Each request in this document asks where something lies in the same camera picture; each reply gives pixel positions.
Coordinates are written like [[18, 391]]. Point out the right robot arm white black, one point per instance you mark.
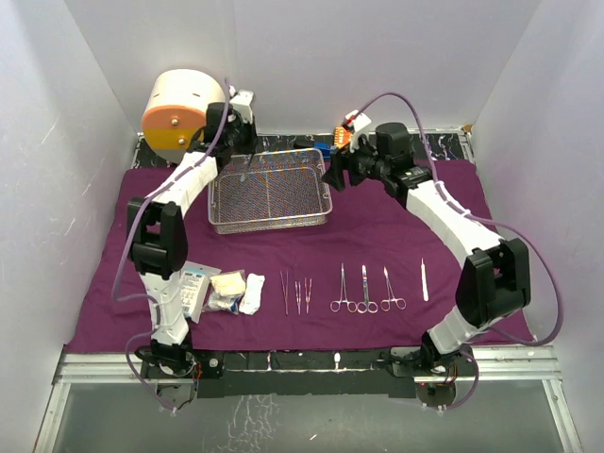
[[494, 282]]

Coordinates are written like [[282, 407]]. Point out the round white drawer box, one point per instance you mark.
[[176, 109]]

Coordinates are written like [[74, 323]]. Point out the metal surgical scissors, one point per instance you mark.
[[367, 304]]

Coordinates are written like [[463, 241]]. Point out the white gauze packet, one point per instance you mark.
[[194, 286]]

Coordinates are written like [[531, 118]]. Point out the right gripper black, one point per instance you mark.
[[335, 172]]

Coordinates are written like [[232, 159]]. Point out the wire mesh metal tray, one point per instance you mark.
[[283, 189]]

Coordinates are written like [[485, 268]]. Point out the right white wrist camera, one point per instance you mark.
[[357, 124]]

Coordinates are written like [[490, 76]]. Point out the metal scalpel handle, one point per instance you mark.
[[424, 280], [248, 161]]

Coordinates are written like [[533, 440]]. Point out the orange small box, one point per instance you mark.
[[342, 137]]

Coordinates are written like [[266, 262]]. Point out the metal forceps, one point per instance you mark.
[[343, 302], [391, 300]]

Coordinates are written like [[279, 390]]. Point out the thin metal tweezers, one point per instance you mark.
[[284, 278]]

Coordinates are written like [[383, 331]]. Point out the blue black stapler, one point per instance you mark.
[[326, 149]]

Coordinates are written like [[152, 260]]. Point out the black base frame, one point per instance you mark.
[[392, 372]]

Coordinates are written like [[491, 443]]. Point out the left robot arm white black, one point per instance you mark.
[[158, 244]]

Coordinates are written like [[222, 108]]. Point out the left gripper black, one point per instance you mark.
[[250, 129]]

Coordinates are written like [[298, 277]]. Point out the beige bandage roll packet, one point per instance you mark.
[[229, 284]]

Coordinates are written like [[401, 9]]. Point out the small blue white packet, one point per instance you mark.
[[220, 302]]

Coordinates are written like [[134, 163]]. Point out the wide metal tweezers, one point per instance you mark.
[[298, 295]]

